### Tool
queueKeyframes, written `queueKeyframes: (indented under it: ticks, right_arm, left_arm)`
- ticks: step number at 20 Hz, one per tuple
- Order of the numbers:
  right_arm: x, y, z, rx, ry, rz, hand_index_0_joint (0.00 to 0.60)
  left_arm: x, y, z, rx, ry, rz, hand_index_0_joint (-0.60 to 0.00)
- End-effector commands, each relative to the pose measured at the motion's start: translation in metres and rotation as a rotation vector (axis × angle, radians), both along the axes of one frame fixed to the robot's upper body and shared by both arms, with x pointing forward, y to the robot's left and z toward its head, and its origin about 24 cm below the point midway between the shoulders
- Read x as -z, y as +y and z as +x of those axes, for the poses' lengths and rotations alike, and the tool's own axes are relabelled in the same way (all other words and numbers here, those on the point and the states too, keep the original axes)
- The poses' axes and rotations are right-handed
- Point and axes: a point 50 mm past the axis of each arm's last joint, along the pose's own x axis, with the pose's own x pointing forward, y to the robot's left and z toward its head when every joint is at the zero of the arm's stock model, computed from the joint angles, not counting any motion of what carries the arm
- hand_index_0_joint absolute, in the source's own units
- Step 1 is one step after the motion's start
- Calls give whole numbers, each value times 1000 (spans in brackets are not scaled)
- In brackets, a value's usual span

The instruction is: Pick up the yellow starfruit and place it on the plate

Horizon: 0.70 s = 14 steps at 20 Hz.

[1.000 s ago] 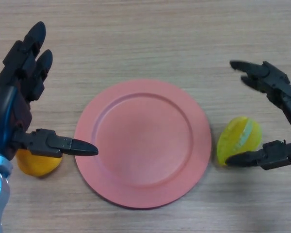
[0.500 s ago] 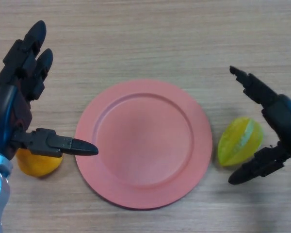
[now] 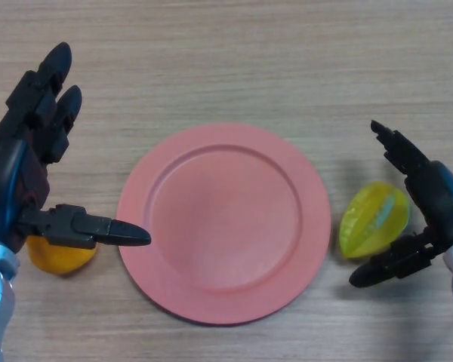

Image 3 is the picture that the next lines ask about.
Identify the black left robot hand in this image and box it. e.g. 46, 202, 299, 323
0, 41, 153, 253

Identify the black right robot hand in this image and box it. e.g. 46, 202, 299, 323
349, 119, 453, 290

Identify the yellow starfruit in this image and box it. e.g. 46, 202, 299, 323
339, 181, 411, 259

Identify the pink round plate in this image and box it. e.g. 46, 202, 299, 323
116, 122, 331, 325

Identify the orange round fruit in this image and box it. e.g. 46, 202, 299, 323
26, 235, 98, 275

